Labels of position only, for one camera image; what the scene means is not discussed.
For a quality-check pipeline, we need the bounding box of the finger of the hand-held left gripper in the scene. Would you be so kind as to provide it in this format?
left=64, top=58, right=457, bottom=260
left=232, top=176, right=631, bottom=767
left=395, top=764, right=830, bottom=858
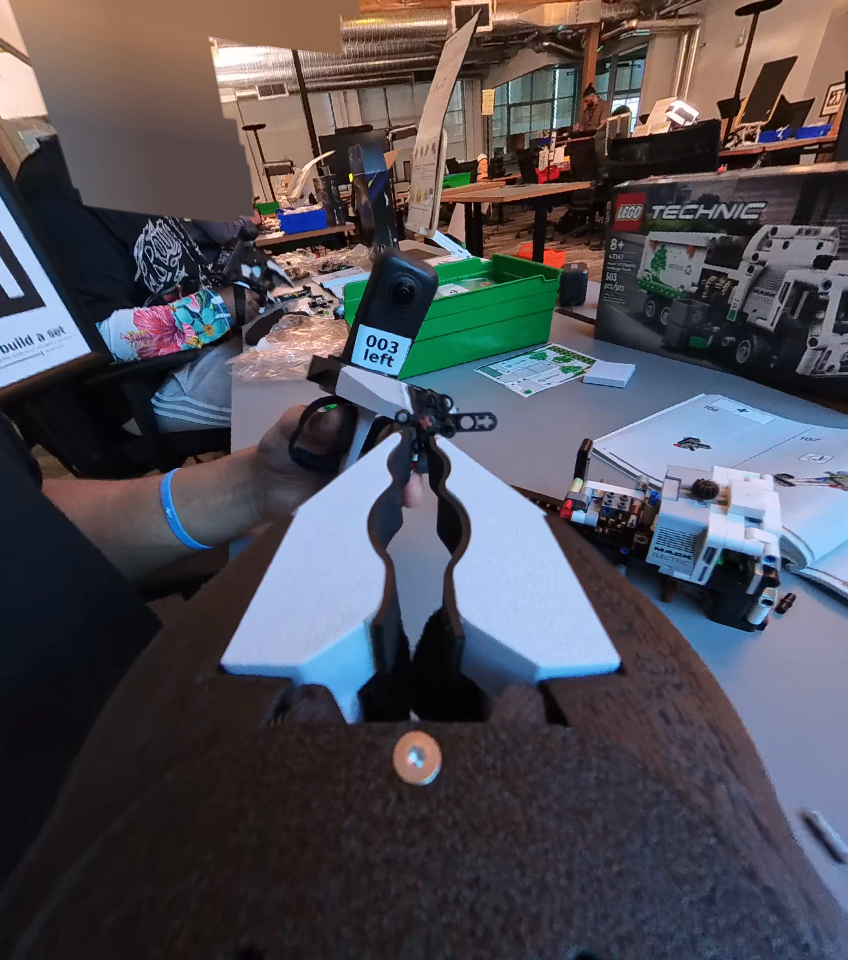
left=334, top=363, right=418, bottom=424
left=401, top=379, right=457, bottom=415

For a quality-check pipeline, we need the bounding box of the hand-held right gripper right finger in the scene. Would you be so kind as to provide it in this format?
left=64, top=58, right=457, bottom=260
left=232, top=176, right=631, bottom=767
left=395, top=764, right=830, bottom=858
left=434, top=437, right=624, bottom=708

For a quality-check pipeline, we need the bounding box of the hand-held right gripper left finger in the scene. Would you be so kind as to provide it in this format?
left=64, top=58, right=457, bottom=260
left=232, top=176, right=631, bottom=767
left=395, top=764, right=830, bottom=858
left=220, top=433, right=405, bottom=723

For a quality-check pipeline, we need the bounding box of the small black lego subassembly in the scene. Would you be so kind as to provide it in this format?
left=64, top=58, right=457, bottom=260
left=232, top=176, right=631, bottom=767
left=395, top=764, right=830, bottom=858
left=394, top=390, right=499, bottom=476

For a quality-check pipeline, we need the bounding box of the white lego truck model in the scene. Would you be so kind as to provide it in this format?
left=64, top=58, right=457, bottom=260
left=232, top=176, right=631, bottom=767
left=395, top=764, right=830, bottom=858
left=560, top=438, right=786, bottom=633

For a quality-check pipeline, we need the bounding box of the person's left forearm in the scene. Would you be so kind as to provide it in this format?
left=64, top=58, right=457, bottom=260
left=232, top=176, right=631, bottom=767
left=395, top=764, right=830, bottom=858
left=41, top=444, right=268, bottom=583

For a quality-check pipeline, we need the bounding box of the dark tall lego box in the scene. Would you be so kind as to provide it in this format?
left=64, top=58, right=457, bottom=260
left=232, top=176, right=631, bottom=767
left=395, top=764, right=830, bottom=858
left=349, top=142, right=403, bottom=249

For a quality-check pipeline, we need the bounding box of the open lego instruction booklet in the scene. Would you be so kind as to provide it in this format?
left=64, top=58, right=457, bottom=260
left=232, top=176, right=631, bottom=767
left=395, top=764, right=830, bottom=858
left=590, top=393, right=848, bottom=639

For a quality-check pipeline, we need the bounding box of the lego truck set box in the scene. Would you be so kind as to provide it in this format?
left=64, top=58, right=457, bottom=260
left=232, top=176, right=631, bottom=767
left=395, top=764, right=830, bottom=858
left=593, top=156, right=848, bottom=418

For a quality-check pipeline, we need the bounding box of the person's left hand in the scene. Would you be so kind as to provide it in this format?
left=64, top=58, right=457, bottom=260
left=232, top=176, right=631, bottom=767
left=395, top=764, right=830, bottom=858
left=255, top=405, right=425, bottom=520

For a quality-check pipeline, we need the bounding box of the clear plastic bag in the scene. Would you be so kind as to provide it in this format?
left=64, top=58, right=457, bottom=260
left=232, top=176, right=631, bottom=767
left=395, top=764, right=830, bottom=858
left=227, top=311, right=358, bottom=384

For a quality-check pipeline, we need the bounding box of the green plastic bin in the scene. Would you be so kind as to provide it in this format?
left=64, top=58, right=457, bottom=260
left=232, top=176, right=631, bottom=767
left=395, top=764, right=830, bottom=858
left=341, top=252, right=562, bottom=381

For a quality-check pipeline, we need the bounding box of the green sticker sheet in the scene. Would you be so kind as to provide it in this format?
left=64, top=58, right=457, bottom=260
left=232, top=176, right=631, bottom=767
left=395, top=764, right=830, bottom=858
left=474, top=343, right=598, bottom=399

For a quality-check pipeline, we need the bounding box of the tall white display sheet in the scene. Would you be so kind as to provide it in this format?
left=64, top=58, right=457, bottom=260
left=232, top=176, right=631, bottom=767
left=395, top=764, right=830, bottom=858
left=405, top=7, right=501, bottom=238

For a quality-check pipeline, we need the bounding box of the blue wristband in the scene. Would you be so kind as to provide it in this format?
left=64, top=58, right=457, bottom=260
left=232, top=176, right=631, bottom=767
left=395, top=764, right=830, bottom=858
left=159, top=468, right=216, bottom=553

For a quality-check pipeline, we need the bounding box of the wooden work table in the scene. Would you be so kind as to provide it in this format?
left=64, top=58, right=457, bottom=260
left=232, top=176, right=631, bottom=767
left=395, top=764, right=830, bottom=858
left=439, top=180, right=595, bottom=257

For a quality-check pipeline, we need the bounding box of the small white paper pad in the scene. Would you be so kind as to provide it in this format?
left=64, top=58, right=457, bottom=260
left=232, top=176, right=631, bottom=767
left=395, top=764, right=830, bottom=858
left=581, top=358, right=637, bottom=390

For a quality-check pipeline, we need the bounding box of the person's clothed body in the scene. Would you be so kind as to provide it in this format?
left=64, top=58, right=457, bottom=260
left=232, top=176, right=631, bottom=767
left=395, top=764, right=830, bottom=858
left=0, top=330, right=164, bottom=960

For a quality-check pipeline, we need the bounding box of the framed marker sign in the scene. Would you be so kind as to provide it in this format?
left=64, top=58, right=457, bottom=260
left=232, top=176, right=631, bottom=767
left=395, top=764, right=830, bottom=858
left=0, top=86, right=115, bottom=399

